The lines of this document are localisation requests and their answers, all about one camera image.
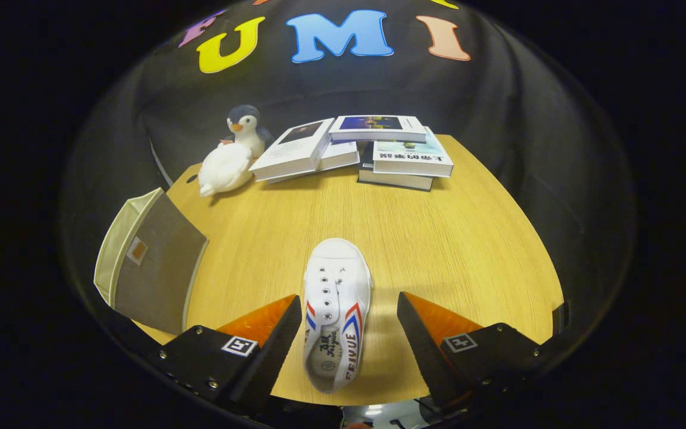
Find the white book with dark portrait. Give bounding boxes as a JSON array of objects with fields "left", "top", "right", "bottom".
[{"left": 249, "top": 117, "right": 336, "bottom": 182}]

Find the book with blue picture cover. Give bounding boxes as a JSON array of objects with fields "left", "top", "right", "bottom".
[{"left": 329, "top": 115, "right": 427, "bottom": 144}]

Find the beige fabric storage box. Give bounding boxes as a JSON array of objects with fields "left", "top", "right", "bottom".
[{"left": 93, "top": 188, "right": 209, "bottom": 335}]

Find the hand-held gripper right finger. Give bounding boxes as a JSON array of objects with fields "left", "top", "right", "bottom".
[{"left": 397, "top": 291, "right": 543, "bottom": 409}]

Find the white canvas shoe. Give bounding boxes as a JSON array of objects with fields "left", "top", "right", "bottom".
[{"left": 303, "top": 238, "right": 373, "bottom": 394}]

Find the grey penguin plush toy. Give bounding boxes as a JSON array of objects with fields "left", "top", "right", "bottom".
[{"left": 219, "top": 105, "right": 275, "bottom": 159}]

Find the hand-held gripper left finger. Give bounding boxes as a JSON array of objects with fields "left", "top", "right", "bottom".
[{"left": 155, "top": 294, "right": 302, "bottom": 412}]

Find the white duck plush toy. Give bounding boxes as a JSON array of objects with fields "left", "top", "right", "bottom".
[{"left": 198, "top": 142, "right": 254, "bottom": 198}]

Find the book with pale teal cover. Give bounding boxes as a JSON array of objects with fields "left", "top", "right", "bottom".
[{"left": 372, "top": 126, "right": 454, "bottom": 178}]

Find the plain white book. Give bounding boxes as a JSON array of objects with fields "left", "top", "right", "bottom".
[{"left": 266, "top": 141, "right": 360, "bottom": 184}]

